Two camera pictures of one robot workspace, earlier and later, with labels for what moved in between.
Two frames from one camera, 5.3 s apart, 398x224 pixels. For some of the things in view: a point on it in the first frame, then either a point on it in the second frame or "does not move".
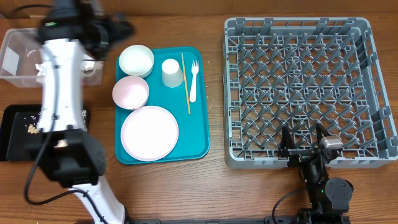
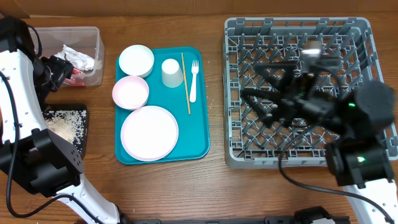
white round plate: [149, 133] does not move
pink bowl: [130, 93] does not move
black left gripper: [115, 34] to [61, 68]
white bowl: [137, 60] does not move
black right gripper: [299, 155] to [277, 99]
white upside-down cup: [171, 74] does not move
